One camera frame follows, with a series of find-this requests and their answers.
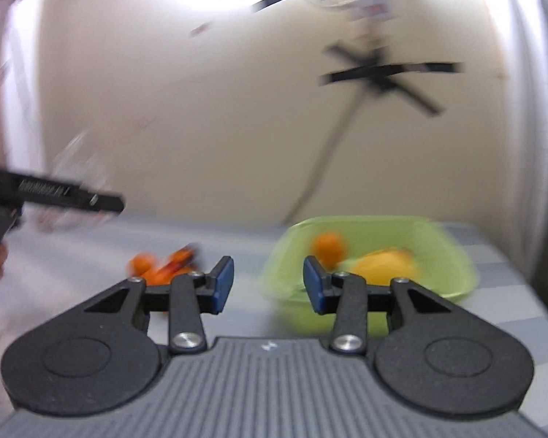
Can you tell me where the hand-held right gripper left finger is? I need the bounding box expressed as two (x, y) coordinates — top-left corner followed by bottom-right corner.
(59, 256), (235, 355)

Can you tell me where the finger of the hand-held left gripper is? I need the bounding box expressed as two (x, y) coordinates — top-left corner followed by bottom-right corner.
(87, 193), (125, 214)

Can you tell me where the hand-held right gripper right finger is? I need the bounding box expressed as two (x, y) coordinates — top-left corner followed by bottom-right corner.
(302, 256), (478, 355)

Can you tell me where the yellow lemon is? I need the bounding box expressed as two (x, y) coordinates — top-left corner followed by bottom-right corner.
(354, 247), (416, 286)

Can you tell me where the light green plastic basket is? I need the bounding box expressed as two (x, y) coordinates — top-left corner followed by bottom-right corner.
(259, 216), (480, 336)

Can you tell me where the striped blue bed sheet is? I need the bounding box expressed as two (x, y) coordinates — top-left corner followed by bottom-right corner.
(0, 216), (548, 438)

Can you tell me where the clear plastic bag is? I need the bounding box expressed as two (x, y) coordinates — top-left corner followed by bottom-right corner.
(37, 130), (115, 233)

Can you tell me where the black tape cross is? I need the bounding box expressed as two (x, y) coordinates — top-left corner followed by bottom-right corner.
(319, 41), (464, 117)

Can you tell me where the grey wall cable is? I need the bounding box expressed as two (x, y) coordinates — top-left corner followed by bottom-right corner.
(283, 91), (364, 224)

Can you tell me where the white door frame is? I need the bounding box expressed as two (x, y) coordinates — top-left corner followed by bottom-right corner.
(498, 0), (548, 284)

